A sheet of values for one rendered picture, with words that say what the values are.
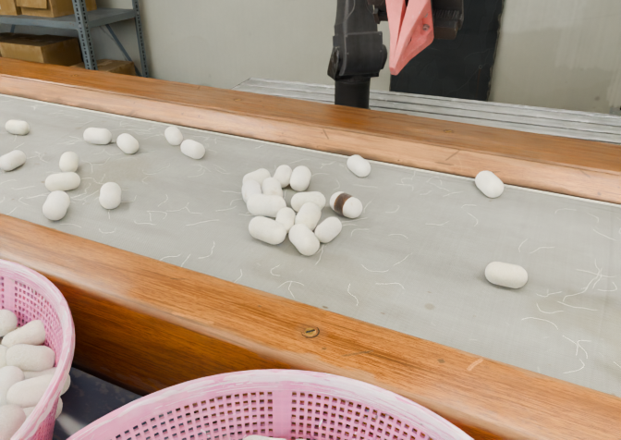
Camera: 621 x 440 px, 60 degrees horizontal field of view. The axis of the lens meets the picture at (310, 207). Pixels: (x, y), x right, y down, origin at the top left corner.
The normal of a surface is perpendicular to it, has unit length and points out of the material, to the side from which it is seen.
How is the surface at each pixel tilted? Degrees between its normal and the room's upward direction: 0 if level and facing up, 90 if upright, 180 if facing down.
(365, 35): 75
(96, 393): 0
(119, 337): 90
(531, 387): 0
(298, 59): 90
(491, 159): 45
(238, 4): 90
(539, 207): 0
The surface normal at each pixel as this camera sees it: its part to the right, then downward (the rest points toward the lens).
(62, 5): 0.89, 0.22
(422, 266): 0.00, -0.88
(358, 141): -0.30, -0.32
